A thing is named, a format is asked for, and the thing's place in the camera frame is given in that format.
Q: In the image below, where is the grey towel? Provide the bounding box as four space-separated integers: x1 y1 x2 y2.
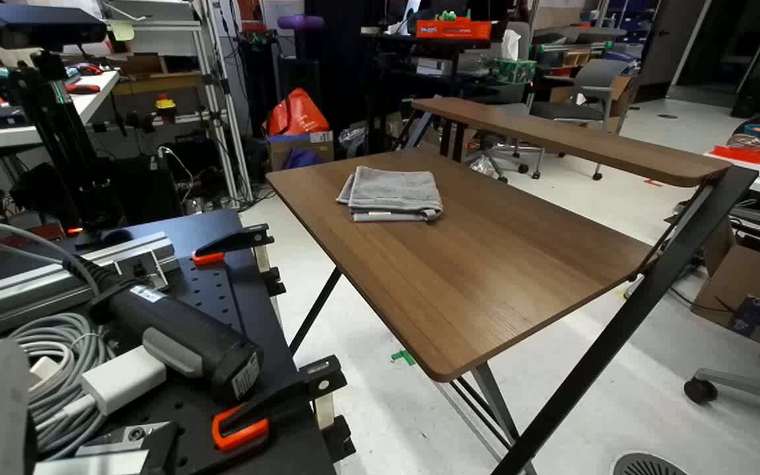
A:
334 164 446 224

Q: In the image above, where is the cardboard box under red bag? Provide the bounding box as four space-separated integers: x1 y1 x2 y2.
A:
264 129 338 170

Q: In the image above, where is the red bag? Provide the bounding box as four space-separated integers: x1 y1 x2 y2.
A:
261 83 334 139

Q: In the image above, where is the black perforated robot bench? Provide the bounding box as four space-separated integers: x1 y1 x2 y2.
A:
0 208 341 475

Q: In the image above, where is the white metal shelving rack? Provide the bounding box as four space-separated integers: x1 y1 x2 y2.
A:
100 0 255 211

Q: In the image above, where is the wooden raised desk shelf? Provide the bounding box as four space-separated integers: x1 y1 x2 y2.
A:
408 95 732 190

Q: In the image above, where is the black cylindrical device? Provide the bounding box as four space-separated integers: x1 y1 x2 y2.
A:
87 280 264 409

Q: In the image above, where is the orange box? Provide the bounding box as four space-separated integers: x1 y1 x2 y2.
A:
412 15 495 45

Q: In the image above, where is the grey office chair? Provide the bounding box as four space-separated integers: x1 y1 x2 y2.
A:
524 54 639 183

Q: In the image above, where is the brown wooden table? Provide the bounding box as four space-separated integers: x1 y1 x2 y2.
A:
284 164 760 475

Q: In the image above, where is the white power adapter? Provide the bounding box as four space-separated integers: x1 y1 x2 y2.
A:
78 343 170 420

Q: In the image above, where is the black tripod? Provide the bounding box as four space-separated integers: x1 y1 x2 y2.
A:
0 46 128 232

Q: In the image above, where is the round floor drain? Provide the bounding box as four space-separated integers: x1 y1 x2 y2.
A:
610 451 688 475

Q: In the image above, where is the flat cardboard box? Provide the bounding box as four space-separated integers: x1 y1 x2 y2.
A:
688 240 760 348

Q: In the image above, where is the white workbench with clutter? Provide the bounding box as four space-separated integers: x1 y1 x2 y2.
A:
0 66 123 156

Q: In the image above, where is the grey rolling chair base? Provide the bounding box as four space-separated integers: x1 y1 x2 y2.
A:
681 248 760 409

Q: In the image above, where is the black clamp with orange handle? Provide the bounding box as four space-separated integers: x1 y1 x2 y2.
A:
207 352 358 464
186 224 288 297

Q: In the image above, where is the grey coiled cable bundle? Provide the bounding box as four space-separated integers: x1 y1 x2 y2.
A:
0 309 111 458

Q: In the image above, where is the aluminium rail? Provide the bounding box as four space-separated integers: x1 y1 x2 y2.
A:
0 230 180 348

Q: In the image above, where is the black camera on tripod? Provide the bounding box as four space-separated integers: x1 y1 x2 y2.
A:
0 0 111 51

